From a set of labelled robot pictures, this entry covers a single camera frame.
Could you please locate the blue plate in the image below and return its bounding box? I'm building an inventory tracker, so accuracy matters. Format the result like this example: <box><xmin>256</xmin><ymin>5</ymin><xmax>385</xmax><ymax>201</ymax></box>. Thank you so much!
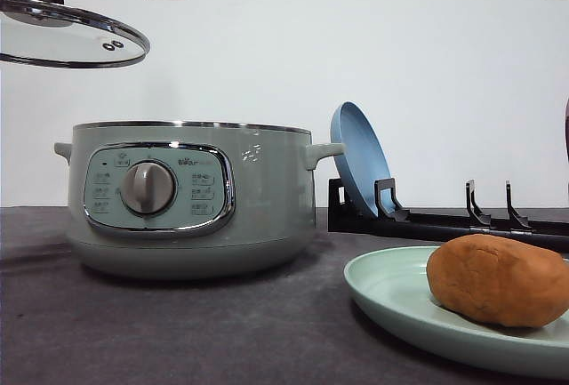
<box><xmin>330</xmin><ymin>101</ymin><xmax>391</xmax><ymax>218</ymax></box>

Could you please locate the black plate rack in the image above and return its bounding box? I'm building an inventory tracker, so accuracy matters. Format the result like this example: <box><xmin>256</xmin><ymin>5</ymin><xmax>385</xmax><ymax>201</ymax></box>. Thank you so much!
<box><xmin>328</xmin><ymin>178</ymin><xmax>569</xmax><ymax>251</ymax></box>

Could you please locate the dark reddish object at edge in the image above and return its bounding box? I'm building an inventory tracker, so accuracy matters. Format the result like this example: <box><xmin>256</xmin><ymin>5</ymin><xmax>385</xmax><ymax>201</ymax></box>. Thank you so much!
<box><xmin>565</xmin><ymin>96</ymin><xmax>569</xmax><ymax>166</ymax></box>

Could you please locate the brown potato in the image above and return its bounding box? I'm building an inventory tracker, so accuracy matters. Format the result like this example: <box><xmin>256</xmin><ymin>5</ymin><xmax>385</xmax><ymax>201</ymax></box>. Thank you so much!
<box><xmin>427</xmin><ymin>234</ymin><xmax>569</xmax><ymax>329</ymax></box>

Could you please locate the green plate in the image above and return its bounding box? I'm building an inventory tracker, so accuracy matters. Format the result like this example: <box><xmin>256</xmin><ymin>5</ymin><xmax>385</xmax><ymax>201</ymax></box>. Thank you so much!
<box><xmin>343</xmin><ymin>246</ymin><xmax>569</xmax><ymax>379</ymax></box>

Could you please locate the green electric steamer pot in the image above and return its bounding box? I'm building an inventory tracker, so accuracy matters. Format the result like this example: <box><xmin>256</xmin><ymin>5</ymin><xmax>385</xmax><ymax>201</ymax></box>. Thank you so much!
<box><xmin>54</xmin><ymin>121</ymin><xmax>344</xmax><ymax>279</ymax></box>

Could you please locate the glass pot lid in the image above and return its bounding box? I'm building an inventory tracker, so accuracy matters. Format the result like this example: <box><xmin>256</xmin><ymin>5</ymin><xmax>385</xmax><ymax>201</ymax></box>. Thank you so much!
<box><xmin>0</xmin><ymin>0</ymin><xmax>150</xmax><ymax>68</ymax></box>

